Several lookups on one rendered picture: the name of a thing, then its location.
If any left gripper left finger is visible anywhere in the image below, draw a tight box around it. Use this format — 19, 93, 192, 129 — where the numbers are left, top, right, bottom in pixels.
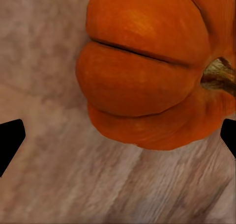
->
0, 119, 26, 178

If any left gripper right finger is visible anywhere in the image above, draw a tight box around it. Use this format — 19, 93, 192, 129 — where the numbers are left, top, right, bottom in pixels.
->
220, 119, 236, 158

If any pumpkin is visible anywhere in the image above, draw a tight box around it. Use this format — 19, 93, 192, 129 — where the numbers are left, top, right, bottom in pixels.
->
76, 0, 236, 150

